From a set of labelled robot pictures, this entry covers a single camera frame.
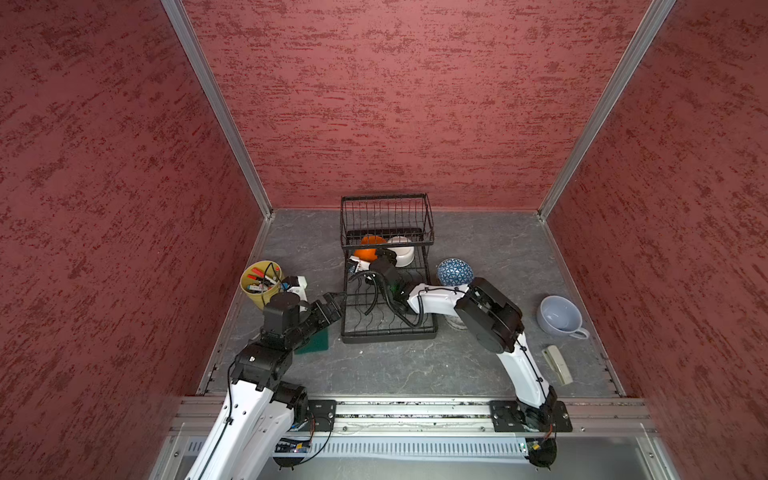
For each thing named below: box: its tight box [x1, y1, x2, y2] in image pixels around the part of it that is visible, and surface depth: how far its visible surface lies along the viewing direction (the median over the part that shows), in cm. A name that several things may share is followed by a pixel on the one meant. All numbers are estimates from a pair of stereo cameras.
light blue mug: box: [537, 295, 590, 339], surface depth 89 cm
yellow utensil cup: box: [240, 260, 284, 309], surface depth 89 cm
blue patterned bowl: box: [437, 258, 475, 286], surface depth 97 cm
